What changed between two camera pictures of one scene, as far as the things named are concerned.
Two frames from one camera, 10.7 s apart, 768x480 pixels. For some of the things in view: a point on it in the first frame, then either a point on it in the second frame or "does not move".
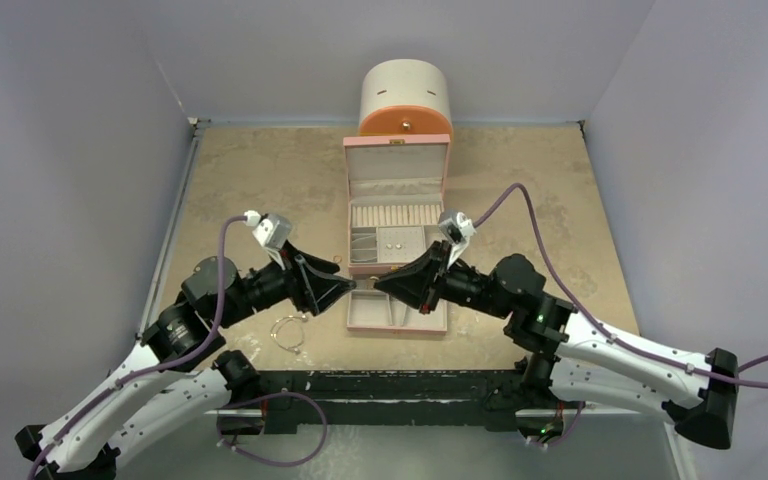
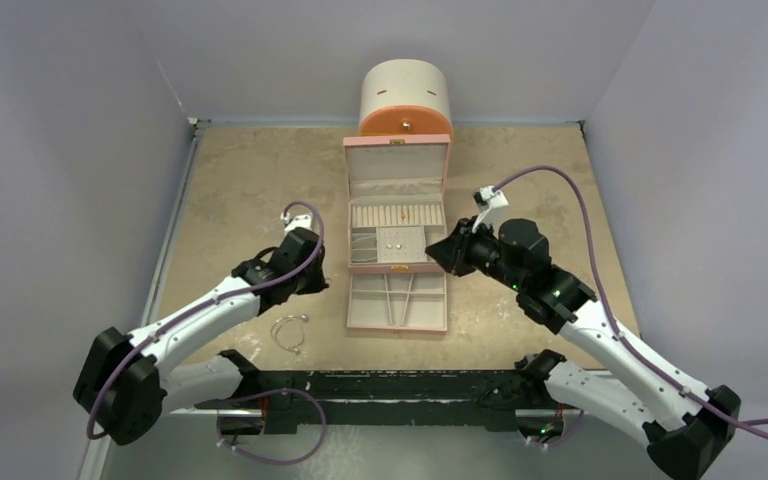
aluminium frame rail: [195, 130] does not move
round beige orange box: [405, 96] does not move
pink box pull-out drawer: [373, 310] does not move
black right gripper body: [435, 278] -> [462, 246]
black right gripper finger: [414, 283] -> [452, 252]
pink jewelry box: [395, 188] does not move
